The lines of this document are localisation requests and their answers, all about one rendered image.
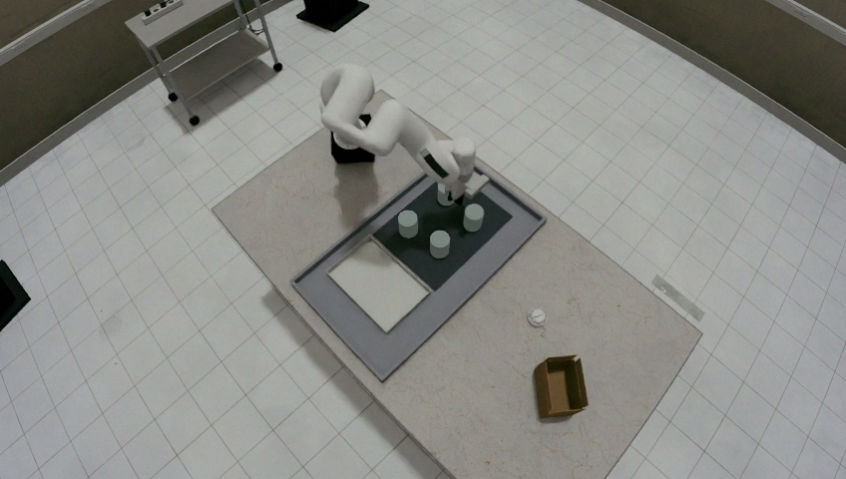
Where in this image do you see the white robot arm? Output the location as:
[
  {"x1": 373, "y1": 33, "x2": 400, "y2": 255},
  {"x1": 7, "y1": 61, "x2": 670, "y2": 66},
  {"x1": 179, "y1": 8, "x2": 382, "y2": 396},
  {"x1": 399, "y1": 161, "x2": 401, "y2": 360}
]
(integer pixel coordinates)
[{"x1": 319, "y1": 64, "x2": 489, "y2": 200}]

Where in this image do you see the brown cardboard box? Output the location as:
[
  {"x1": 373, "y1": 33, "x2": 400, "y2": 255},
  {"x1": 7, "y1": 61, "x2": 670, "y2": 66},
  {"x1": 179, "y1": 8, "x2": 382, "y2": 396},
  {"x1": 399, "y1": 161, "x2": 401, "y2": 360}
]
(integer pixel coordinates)
[{"x1": 534, "y1": 354, "x2": 589, "y2": 418}]

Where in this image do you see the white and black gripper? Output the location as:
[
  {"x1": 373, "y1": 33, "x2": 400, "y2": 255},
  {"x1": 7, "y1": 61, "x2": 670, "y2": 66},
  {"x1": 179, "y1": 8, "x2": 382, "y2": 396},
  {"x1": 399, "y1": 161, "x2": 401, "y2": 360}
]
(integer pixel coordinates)
[{"x1": 444, "y1": 180, "x2": 467, "y2": 206}]

